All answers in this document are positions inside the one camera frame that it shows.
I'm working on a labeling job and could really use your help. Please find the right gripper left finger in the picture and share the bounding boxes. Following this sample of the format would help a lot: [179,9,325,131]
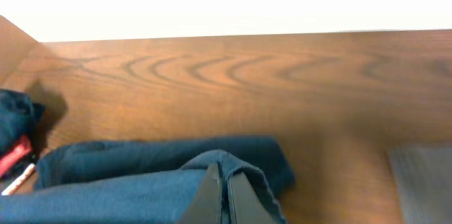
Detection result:
[177,163,222,224]

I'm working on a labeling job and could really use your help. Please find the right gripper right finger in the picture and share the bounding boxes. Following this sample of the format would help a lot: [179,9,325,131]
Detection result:
[228,172,275,224]

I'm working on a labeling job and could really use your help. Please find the dark blue denim shorts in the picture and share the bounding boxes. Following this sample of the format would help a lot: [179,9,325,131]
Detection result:
[1,135,295,223]

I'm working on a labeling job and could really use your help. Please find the grey button shorts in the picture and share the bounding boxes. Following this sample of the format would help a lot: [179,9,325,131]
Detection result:
[388,145,451,224]

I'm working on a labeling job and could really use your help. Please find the folded red black garment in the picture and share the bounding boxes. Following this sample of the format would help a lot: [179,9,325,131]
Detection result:
[1,135,36,196]

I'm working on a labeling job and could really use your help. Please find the folded navy blue garment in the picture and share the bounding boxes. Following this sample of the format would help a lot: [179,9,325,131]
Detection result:
[1,89,45,155]

